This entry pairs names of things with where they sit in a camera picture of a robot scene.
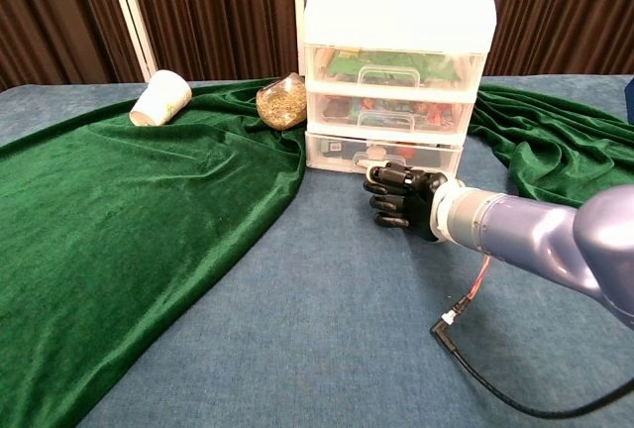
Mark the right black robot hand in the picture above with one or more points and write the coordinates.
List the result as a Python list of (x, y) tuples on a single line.
[(411, 200)]

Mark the clear drawer with red contents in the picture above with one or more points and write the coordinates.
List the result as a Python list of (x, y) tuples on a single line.
[(342, 108)]

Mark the folding screen with brown curtains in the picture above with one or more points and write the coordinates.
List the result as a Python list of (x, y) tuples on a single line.
[(223, 2)]

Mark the blue table cover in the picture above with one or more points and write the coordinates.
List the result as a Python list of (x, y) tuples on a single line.
[(322, 324)]

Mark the green velvet cloth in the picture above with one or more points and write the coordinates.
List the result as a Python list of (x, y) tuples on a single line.
[(124, 210)]

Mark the glass jar of grains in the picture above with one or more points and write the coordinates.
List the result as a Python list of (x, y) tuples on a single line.
[(281, 103)]

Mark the white paper cup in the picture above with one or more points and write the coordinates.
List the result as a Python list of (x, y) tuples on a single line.
[(161, 98)]

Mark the dark blue rectangular box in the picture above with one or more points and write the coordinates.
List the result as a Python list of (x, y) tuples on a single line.
[(631, 101)]

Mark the white plastic drawer unit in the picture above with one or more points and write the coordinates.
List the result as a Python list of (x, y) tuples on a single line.
[(396, 12)]

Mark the clear drawer with green contents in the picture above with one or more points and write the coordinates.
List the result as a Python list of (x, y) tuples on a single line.
[(347, 64)]

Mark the right silver-purple robot arm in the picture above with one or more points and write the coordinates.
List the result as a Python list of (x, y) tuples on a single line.
[(520, 230)]

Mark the clear drawer with barcode item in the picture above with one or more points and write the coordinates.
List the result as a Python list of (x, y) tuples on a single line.
[(337, 148)]

